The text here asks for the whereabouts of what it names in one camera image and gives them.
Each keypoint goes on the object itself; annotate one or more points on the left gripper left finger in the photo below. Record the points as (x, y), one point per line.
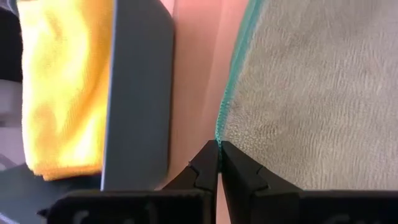
(130, 208)

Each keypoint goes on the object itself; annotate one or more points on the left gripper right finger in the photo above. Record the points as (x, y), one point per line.
(311, 208)

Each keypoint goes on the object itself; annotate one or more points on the sage green teal-edged towel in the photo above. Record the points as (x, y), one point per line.
(311, 93)

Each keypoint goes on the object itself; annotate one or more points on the yellow microfiber towel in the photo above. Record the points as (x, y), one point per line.
(62, 93)

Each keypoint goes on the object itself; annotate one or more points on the teal plastic bin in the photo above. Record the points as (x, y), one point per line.
(140, 93)

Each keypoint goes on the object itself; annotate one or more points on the black aluminium rig frame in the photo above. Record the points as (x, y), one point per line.
(11, 46)

